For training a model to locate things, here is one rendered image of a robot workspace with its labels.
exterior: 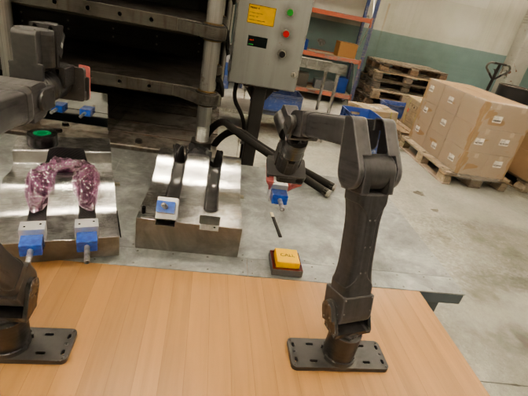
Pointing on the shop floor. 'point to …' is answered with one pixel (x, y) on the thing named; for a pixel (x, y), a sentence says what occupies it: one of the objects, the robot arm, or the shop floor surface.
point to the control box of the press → (265, 55)
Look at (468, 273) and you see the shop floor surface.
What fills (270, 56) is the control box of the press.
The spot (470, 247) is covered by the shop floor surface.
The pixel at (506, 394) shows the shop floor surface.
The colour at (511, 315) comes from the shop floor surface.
